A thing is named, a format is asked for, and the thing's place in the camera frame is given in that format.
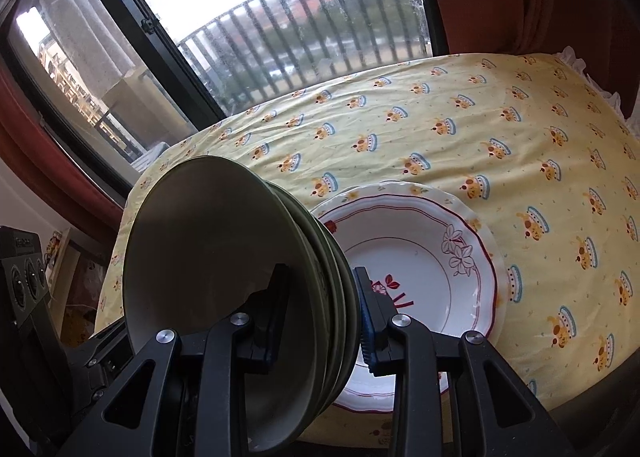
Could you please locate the beige bowl with floral print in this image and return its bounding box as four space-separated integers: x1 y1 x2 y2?
122 155 321 443

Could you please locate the yellow printed tablecloth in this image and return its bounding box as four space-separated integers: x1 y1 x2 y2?
92 53 640 438

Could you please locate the white plate with red rim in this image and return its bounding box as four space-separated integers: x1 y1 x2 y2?
309 192 501 413

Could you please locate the black window frame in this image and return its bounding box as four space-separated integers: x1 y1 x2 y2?
0 0 451 218

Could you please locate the white red-rimmed plate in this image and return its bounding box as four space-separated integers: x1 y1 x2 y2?
320 179 507 343

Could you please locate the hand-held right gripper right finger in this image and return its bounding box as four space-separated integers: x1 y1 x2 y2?
354 266 576 457

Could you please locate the plain beige ceramic bowl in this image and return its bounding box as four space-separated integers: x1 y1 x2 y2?
200 157 343 433

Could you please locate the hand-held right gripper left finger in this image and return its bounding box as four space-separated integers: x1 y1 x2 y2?
55 262 293 457

